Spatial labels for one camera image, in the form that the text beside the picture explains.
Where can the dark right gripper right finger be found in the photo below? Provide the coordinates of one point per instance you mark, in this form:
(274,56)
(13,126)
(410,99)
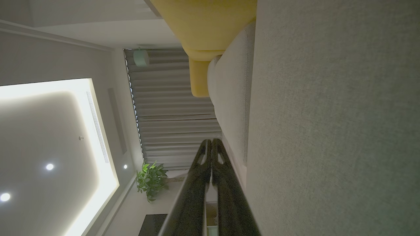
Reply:
(231,200)

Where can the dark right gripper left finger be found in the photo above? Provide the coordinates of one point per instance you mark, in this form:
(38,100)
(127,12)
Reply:
(193,196)

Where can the green leafy potted plant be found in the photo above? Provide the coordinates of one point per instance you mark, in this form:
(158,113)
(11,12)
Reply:
(151,180)

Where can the grey pleated curtain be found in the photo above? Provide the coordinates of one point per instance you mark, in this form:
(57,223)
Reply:
(174,105)

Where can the long white ceiling air vent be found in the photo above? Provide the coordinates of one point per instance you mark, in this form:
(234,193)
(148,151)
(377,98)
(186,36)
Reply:
(97,127)

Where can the grey fabric sofa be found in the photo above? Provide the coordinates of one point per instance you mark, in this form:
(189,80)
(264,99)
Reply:
(328,131)

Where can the pale green round lamp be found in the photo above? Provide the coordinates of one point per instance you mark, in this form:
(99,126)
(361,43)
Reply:
(141,58)

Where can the yellow fabric cushion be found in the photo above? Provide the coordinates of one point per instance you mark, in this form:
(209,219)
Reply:
(210,26)

